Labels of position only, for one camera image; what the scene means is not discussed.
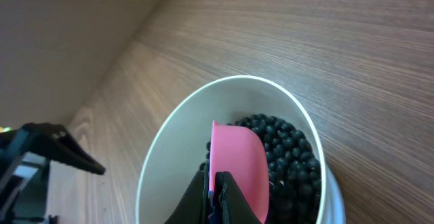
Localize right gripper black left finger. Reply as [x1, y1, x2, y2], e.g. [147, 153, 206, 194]
[165, 170, 209, 224]

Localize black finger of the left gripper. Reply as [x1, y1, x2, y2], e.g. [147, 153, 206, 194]
[20, 123, 106, 175]

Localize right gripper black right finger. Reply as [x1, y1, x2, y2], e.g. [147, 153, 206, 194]
[213, 172, 261, 224]

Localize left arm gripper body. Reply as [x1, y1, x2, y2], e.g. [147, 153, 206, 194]
[1, 129, 58, 224]

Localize pink scoop with blue handle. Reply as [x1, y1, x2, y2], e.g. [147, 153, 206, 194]
[210, 122, 269, 223]

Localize white bowl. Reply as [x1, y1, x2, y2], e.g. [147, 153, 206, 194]
[136, 75, 328, 223]

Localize black beans in bowl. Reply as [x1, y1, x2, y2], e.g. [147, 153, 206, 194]
[200, 113, 322, 223]

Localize white digital kitchen scale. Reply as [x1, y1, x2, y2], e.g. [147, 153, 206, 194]
[321, 167, 347, 224]

